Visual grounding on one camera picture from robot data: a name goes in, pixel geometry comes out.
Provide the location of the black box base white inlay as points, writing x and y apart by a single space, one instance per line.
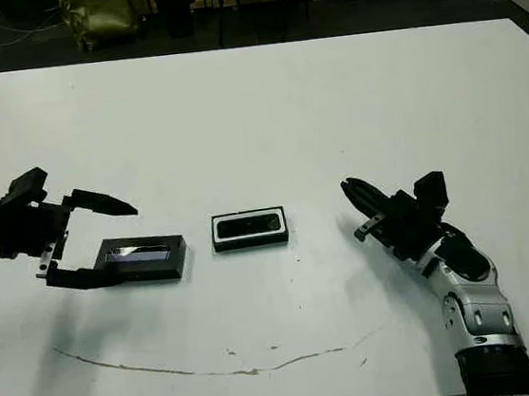
250 242

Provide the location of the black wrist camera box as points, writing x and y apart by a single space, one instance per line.
26 187
431 193

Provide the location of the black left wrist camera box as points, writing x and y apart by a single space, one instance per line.
26 187

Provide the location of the black mesh office chair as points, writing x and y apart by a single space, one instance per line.
267 9

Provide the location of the black trash bin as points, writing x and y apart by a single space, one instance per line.
175 10

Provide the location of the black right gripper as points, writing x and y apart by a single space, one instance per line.
407 229

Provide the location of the black glossy box lid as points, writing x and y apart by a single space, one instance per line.
158 267

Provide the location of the yellow-green crumpled sack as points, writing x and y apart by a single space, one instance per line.
97 14

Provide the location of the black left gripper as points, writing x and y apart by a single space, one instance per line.
20 230

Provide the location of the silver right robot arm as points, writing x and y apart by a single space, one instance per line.
482 307

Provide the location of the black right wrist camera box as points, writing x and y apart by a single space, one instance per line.
431 193

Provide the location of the slim black camera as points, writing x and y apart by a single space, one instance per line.
244 225

